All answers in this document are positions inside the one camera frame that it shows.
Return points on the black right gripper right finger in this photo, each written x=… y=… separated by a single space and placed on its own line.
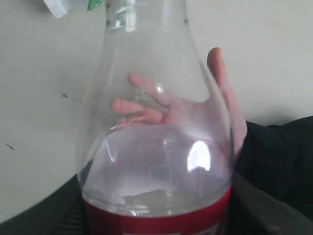
x=252 y=211

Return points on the clear bottle green kiwi label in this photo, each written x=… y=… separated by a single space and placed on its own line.
x=60 y=8

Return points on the person's open hand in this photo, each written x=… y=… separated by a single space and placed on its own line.
x=227 y=98

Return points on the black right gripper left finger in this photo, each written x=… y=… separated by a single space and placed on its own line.
x=61 y=213

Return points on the clear cola bottle red label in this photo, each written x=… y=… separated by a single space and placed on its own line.
x=154 y=152

